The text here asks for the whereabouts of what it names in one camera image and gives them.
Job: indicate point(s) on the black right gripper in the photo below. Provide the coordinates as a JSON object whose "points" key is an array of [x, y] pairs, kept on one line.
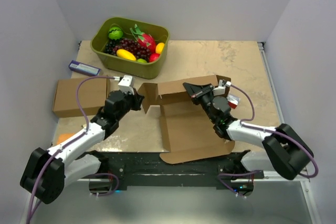
{"points": [[196, 92]]}

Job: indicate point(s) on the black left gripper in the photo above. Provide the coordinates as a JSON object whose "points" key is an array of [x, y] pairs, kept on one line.
{"points": [[137, 99]]}

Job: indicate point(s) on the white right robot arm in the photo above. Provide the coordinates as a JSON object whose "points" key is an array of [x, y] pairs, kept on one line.
{"points": [[284, 150]]}

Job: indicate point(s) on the closed brown cardboard box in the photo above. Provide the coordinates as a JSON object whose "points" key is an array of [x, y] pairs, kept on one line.
{"points": [[74, 95]]}

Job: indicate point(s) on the purple rectangular box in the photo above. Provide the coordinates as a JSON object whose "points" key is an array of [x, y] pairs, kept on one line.
{"points": [[83, 68]]}

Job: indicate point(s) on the red white snack packet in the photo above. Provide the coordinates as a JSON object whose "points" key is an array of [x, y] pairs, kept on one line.
{"points": [[233, 101]]}

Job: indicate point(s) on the green toy lime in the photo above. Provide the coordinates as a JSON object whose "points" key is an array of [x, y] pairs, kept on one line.
{"points": [[141, 60]]}

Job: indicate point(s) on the red toy apple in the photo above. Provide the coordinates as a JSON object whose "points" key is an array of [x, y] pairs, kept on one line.
{"points": [[153, 57]]}

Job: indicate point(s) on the dark purple toy grapes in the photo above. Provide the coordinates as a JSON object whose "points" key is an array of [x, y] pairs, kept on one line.
{"points": [[135, 48]]}

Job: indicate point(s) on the olive green plastic bin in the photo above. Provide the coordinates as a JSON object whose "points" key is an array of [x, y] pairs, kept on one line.
{"points": [[148, 70]]}

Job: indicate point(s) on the orange toy fruit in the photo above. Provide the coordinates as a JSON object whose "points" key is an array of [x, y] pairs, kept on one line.
{"points": [[159, 48]]}

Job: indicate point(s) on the black toy grapes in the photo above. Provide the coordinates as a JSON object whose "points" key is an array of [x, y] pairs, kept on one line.
{"points": [[110, 47]]}

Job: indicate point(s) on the pink toy dragon fruit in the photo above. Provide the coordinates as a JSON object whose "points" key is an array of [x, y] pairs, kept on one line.
{"points": [[145, 40]]}

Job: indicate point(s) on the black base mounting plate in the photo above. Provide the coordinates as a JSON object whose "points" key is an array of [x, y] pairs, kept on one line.
{"points": [[147, 169]]}

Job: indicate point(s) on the green toy melon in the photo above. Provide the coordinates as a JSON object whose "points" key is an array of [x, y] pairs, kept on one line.
{"points": [[115, 33]]}

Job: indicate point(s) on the orange sponge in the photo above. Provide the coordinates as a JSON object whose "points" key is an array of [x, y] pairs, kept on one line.
{"points": [[63, 137]]}

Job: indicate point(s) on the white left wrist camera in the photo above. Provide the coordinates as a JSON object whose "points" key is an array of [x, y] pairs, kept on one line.
{"points": [[125, 84]]}

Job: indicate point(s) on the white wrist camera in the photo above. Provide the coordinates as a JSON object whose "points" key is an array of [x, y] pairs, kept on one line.
{"points": [[125, 84], [222, 88]]}

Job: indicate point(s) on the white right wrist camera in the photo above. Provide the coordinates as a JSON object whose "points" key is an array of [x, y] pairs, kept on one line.
{"points": [[222, 88]]}

